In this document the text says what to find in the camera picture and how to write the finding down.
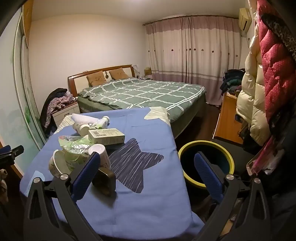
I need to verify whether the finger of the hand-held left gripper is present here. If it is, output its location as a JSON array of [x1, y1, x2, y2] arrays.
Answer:
[[0, 145, 25, 166]]

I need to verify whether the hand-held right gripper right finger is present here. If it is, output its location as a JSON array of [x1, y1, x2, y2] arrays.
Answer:
[[194, 152, 271, 241]]

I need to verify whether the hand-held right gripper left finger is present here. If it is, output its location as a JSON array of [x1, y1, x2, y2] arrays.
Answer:
[[23, 152, 102, 241]]

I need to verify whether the black tin case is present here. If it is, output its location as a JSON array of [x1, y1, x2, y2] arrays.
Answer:
[[92, 167, 116, 197]]

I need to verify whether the yellow-rimmed dark trash bin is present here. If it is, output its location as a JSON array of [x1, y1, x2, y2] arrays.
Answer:
[[178, 141, 234, 189]]

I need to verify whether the white printed paper cup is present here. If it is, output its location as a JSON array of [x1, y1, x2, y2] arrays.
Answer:
[[89, 144, 111, 172]]

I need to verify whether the white paper bowl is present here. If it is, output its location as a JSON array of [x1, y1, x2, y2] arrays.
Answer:
[[48, 149, 72, 178]]

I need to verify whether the green clear plastic bag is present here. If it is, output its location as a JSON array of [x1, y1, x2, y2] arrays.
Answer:
[[58, 136, 95, 164]]

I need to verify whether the white cardboard box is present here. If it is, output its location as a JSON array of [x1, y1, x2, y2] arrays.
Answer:
[[88, 128, 125, 146]]

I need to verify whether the small white pill bottle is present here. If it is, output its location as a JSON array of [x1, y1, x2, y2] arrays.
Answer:
[[73, 123, 90, 136]]

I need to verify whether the white bottle with green label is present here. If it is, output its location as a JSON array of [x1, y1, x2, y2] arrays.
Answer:
[[89, 116, 110, 130]]

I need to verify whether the white towel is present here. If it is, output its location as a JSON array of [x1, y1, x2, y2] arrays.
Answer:
[[70, 113, 100, 126]]

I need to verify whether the wardrobe sliding door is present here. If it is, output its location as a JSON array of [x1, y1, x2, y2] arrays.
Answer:
[[0, 7, 47, 163]]

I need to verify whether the pink plastic bag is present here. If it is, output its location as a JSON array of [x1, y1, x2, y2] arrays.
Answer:
[[246, 134, 285, 176]]

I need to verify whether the white nightstand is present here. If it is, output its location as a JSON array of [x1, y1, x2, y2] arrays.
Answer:
[[51, 102, 81, 128]]

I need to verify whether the blue star blanket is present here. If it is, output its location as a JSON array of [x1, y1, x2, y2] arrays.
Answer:
[[20, 107, 206, 237]]

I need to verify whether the cream puffer jacket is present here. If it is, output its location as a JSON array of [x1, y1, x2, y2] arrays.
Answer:
[[236, 35, 274, 146]]

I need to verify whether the wooden headboard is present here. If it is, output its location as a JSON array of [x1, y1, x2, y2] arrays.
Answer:
[[68, 64, 136, 98]]

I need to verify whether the heap of folded clothes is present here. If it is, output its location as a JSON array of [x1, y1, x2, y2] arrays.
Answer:
[[220, 68, 245, 95]]

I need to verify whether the brown pillow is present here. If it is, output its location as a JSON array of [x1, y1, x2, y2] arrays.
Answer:
[[86, 71, 107, 87], [109, 68, 129, 80]]

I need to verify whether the bed with green plaid duvet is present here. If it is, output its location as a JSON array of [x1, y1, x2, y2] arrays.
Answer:
[[77, 77, 207, 139]]

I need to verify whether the pink and white curtain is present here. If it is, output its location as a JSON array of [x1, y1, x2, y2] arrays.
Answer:
[[144, 15, 241, 106]]

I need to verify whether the red puffer jacket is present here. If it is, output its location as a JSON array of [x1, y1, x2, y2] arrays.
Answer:
[[257, 0, 296, 130]]

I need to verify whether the wooden overhead cabinet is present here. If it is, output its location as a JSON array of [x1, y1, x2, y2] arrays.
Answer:
[[22, 0, 34, 48]]

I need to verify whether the wall air conditioner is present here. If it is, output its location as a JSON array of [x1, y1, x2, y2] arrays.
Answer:
[[238, 8, 252, 32]]

